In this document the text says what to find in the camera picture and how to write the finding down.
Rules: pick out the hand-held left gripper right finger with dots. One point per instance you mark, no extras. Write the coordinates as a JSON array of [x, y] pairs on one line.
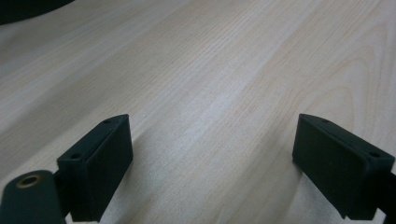
[[336, 161]]

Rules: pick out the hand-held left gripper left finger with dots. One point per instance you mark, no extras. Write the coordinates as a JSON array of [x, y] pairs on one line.
[[96, 168]]

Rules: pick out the dark round object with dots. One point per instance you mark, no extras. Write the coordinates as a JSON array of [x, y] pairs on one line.
[[28, 7]]

